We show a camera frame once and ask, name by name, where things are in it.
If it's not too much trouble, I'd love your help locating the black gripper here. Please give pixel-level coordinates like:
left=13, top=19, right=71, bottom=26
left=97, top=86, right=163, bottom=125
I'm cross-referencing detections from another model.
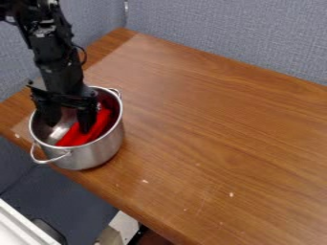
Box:
left=28, top=60, right=97, bottom=134

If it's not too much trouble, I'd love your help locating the red block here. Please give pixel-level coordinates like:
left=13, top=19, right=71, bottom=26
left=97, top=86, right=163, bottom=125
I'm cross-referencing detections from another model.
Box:
left=55, top=101, right=114, bottom=147

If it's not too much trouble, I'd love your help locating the metal pot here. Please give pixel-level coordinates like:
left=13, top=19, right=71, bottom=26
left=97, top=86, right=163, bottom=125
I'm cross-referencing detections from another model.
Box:
left=29, top=86, right=124, bottom=170

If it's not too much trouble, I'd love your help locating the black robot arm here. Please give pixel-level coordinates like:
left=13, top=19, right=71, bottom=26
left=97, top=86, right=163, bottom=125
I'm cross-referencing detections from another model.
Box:
left=0, top=0, right=97, bottom=133

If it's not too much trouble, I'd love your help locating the white equipment box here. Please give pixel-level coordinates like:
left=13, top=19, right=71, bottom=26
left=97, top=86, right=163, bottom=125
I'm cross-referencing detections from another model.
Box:
left=0, top=198, right=68, bottom=245

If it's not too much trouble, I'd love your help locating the white table bracket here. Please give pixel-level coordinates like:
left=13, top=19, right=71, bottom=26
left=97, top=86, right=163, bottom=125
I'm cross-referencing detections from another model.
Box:
left=93, top=211, right=143, bottom=245

